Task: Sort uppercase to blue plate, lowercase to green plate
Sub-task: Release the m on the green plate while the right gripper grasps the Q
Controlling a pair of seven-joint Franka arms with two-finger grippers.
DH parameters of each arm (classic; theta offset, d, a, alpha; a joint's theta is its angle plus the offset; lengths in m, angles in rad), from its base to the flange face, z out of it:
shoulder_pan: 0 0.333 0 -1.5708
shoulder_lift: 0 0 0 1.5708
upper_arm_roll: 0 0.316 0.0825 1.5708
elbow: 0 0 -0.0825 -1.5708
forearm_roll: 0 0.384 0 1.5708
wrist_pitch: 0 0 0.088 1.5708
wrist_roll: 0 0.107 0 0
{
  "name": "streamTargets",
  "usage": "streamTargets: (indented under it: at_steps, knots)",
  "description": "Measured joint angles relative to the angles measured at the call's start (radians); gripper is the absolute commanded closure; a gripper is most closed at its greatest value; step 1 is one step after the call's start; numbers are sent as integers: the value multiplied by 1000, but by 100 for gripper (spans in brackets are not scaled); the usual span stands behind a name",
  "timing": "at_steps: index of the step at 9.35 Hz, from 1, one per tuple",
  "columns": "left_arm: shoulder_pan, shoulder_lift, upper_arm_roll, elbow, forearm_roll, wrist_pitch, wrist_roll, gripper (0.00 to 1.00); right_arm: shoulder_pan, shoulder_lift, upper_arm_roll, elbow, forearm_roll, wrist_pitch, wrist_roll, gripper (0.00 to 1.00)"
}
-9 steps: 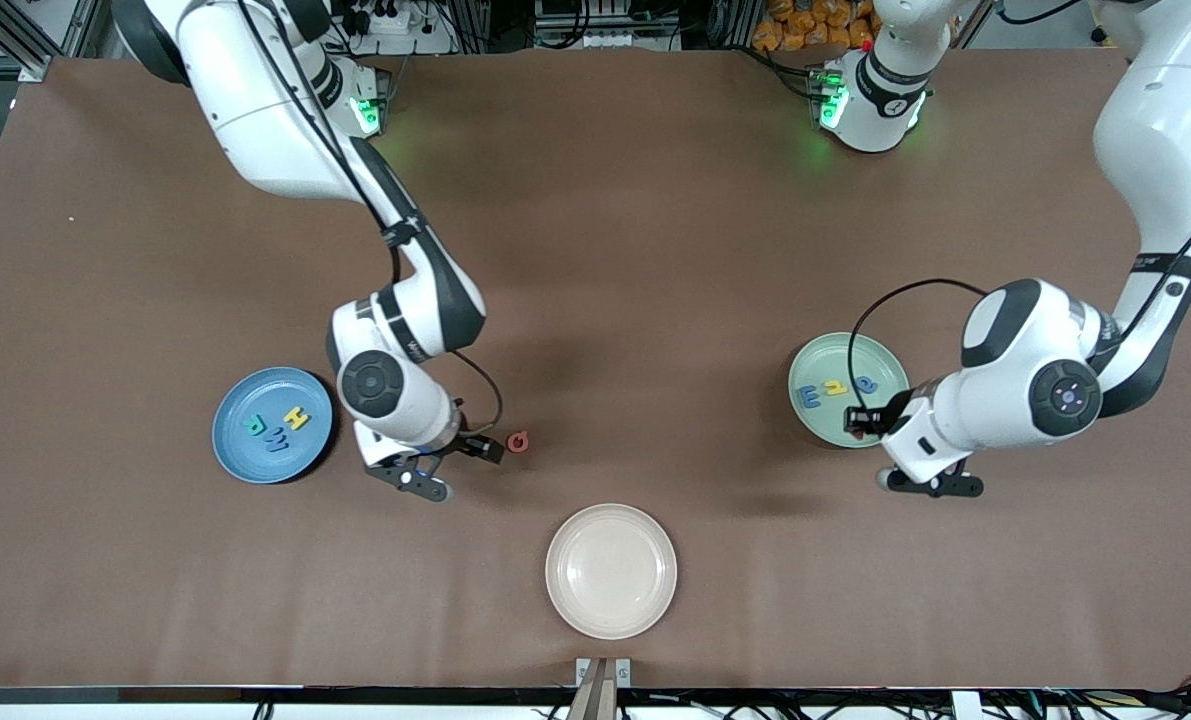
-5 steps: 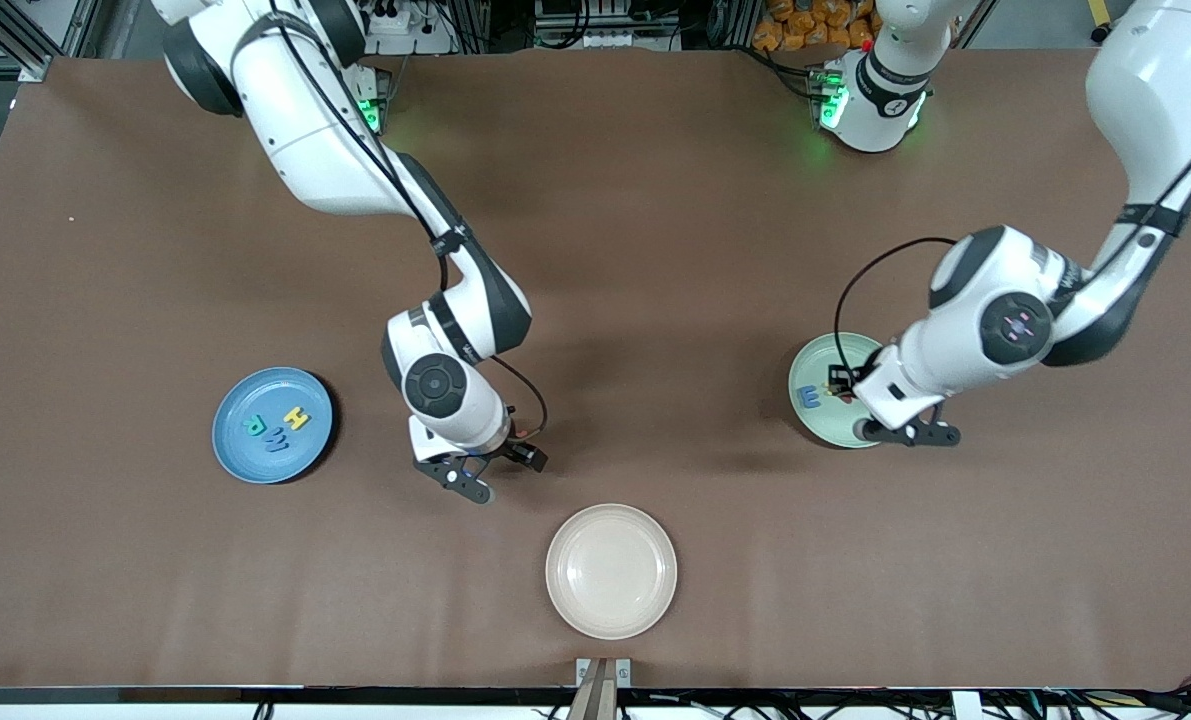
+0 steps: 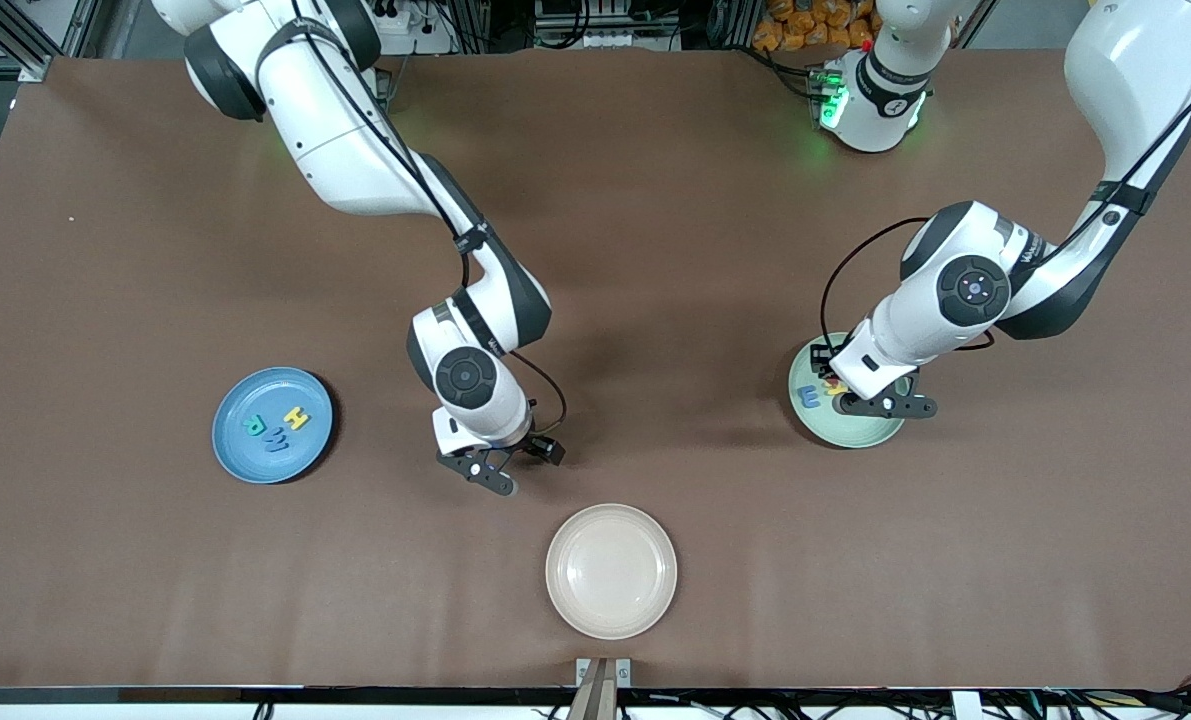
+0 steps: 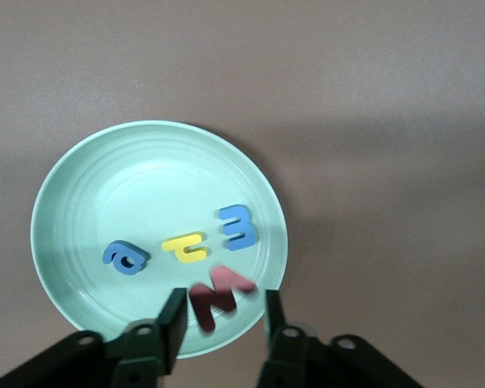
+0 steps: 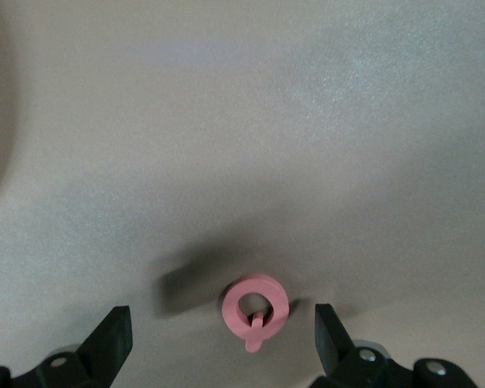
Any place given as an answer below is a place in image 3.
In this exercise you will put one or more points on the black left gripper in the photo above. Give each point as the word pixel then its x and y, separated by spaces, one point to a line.
pixel 823 367

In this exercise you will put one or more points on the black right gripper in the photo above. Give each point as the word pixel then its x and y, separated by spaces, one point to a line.
pixel 530 447

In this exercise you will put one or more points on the blue foam letter m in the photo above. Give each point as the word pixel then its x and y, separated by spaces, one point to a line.
pixel 808 397

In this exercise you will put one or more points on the yellow foam uppercase H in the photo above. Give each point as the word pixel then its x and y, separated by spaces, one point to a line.
pixel 297 418

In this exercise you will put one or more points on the blue foam uppercase W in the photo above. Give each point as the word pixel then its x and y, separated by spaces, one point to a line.
pixel 277 440

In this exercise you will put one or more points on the teal foam letter R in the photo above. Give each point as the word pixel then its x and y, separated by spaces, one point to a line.
pixel 253 426

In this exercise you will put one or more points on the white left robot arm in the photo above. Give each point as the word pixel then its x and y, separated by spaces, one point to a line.
pixel 1125 80

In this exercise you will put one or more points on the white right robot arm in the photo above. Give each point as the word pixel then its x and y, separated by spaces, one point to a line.
pixel 355 150

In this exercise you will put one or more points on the green plate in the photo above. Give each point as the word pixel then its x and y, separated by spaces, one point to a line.
pixel 860 432

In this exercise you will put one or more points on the cream plate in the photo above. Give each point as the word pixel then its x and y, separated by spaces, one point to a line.
pixel 610 570

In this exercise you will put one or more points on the blue plate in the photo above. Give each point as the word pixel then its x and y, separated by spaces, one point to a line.
pixel 255 400

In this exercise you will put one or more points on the orange objects pile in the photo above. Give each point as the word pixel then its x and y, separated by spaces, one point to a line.
pixel 805 30

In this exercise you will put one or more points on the white vented device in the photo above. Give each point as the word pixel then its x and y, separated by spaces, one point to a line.
pixel 595 35

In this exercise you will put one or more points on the brown table mat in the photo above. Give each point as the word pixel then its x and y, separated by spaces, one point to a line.
pixel 155 600

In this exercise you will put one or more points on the white power strip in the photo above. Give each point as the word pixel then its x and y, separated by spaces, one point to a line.
pixel 415 40

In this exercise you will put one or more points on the metal mount bracket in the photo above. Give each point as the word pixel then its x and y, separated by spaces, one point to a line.
pixel 603 690

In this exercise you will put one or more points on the aluminium frame post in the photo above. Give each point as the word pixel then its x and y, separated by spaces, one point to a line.
pixel 33 68

